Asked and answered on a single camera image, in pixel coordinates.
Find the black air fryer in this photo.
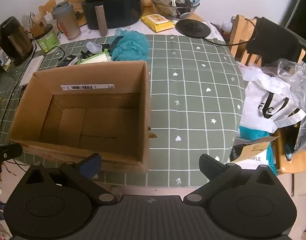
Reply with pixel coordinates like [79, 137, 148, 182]
[80, 0, 143, 36]

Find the thin black cable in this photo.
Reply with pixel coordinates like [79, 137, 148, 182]
[36, 46, 66, 63]

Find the black electric kettle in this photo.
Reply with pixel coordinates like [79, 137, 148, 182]
[0, 16, 35, 67]

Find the small white object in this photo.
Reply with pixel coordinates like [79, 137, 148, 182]
[86, 41, 103, 54]

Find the yellow wet wipes pack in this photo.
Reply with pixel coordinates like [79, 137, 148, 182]
[141, 13, 175, 33]

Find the clear plastic bag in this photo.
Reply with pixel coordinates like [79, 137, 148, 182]
[275, 58, 306, 153]

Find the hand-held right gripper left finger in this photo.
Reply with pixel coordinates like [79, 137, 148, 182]
[18, 153, 118, 205]

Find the green labelled jar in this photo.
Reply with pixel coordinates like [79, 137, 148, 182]
[34, 24, 61, 54]

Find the teal mesh bath pouf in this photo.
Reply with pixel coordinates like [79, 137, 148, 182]
[110, 29, 150, 62]

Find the black kettle base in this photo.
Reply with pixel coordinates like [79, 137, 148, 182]
[176, 19, 212, 39]

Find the cardboard box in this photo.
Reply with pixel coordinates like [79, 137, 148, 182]
[9, 60, 158, 173]

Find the black cloth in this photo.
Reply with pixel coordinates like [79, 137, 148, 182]
[246, 17, 304, 65]

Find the black kettle base cable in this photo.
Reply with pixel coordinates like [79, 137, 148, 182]
[204, 17, 259, 47]

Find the glass bowl with clutter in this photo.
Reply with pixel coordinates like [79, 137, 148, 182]
[151, 0, 207, 21]

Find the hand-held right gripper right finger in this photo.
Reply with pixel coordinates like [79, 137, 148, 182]
[183, 154, 288, 204]

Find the white power bank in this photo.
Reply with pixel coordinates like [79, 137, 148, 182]
[19, 55, 45, 86]

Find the green wet wipes pack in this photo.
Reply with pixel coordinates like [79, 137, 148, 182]
[79, 52, 113, 65]

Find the white shopping bag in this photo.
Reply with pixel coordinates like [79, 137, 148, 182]
[239, 62, 306, 133]

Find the wooden chair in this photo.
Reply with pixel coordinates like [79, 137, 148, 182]
[229, 14, 306, 67]

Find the grey shaker bottle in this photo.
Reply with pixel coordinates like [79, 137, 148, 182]
[52, 1, 82, 40]

